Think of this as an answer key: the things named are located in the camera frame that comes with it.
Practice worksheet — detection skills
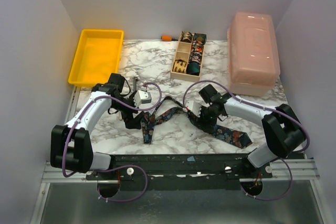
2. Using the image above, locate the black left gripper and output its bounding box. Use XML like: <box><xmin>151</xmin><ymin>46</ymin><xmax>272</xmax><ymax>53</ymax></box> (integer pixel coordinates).
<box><xmin>112</xmin><ymin>92</ymin><xmax>145</xmax><ymax>129</ymax></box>

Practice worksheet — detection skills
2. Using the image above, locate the navy floral necktie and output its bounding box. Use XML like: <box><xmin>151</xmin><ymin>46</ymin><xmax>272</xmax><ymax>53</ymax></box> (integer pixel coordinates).
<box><xmin>140</xmin><ymin>95</ymin><xmax>253</xmax><ymax>148</ymax></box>

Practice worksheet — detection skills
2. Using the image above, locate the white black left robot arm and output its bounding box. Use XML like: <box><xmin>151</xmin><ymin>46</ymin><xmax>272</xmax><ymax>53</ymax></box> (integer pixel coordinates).
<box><xmin>50</xmin><ymin>73</ymin><xmax>152</xmax><ymax>179</ymax></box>

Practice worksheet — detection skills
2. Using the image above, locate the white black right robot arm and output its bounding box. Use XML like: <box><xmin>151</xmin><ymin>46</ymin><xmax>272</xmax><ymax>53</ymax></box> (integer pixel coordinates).
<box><xmin>198</xmin><ymin>84</ymin><xmax>306</xmax><ymax>178</ymax></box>

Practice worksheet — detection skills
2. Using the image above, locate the metal rod tool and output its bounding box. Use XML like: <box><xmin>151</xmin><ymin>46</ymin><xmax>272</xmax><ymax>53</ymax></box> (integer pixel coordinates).
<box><xmin>133</xmin><ymin>77</ymin><xmax>138</xmax><ymax>92</ymax></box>

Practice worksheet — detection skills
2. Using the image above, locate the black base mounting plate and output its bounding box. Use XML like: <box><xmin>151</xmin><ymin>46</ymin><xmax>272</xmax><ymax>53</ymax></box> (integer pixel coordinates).
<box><xmin>86</xmin><ymin>154</ymin><xmax>272</xmax><ymax>191</ymax></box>

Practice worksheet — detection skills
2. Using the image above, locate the dark green rolled tie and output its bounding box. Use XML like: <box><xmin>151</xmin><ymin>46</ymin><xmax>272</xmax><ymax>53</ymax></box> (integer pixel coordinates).
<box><xmin>186</xmin><ymin>62</ymin><xmax>201</xmax><ymax>76</ymax></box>

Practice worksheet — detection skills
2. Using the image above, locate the wooden compartment organizer box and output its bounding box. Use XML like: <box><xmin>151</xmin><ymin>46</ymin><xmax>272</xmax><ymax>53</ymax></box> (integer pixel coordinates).
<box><xmin>170</xmin><ymin>31</ymin><xmax>206</xmax><ymax>82</ymax></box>

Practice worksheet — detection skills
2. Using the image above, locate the yellow beetle print rolled tie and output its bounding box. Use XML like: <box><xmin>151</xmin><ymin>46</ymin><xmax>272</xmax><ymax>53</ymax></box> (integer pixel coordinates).
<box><xmin>172</xmin><ymin>59</ymin><xmax>188</xmax><ymax>74</ymax></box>

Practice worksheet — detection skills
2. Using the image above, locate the dark rose print rolled tie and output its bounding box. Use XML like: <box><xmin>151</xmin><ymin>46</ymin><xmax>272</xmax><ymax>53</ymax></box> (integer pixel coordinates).
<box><xmin>189</xmin><ymin>51</ymin><xmax>203</xmax><ymax>65</ymax></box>

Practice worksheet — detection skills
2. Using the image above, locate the red floral rolled tie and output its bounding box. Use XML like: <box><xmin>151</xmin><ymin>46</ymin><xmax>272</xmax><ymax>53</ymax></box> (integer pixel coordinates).
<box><xmin>191</xmin><ymin>40</ymin><xmax>204</xmax><ymax>54</ymax></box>

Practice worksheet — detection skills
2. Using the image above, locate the yellow plastic tray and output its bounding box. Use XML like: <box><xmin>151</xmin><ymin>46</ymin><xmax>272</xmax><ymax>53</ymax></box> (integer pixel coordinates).
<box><xmin>68</xmin><ymin>29</ymin><xmax>124</xmax><ymax>87</ymax></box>

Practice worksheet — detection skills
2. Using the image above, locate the pink plastic storage box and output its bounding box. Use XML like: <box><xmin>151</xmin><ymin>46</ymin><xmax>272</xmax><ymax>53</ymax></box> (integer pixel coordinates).
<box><xmin>227</xmin><ymin>12</ymin><xmax>280</xmax><ymax>97</ymax></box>

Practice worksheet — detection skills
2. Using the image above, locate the green yellow rolled tie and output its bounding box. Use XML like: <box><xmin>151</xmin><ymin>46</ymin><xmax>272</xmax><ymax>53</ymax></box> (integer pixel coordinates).
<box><xmin>193</xmin><ymin>33</ymin><xmax>207</xmax><ymax>44</ymax></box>

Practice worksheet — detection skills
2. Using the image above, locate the cream brown rolled tie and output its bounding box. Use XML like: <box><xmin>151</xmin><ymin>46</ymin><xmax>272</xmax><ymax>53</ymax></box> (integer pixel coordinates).
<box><xmin>180</xmin><ymin>31</ymin><xmax>193</xmax><ymax>43</ymax></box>

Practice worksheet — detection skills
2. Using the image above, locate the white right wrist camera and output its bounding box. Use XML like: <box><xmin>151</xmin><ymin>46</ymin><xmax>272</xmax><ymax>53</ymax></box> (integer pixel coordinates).
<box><xmin>186</xmin><ymin>101</ymin><xmax>202</xmax><ymax>118</ymax></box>

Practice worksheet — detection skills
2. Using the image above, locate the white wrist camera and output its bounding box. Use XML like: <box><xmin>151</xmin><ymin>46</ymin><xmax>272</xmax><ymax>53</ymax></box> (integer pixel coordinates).
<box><xmin>186</xmin><ymin>101</ymin><xmax>202</xmax><ymax>118</ymax></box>
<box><xmin>133</xmin><ymin>90</ymin><xmax>152</xmax><ymax>106</ymax></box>

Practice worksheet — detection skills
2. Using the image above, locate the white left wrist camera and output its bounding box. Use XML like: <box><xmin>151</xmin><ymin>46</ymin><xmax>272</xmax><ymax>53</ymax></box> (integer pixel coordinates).
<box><xmin>133</xmin><ymin>90</ymin><xmax>152</xmax><ymax>106</ymax></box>

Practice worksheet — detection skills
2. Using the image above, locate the orange handled screwdriver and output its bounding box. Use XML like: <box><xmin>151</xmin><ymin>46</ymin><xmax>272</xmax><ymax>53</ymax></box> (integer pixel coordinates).
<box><xmin>161</xmin><ymin>35</ymin><xmax>178</xmax><ymax>41</ymax></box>

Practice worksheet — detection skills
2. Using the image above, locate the aluminium extrusion rail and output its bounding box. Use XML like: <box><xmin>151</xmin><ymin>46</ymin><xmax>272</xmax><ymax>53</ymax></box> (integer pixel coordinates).
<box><xmin>40</xmin><ymin>160</ymin><xmax>320</xmax><ymax>183</ymax></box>

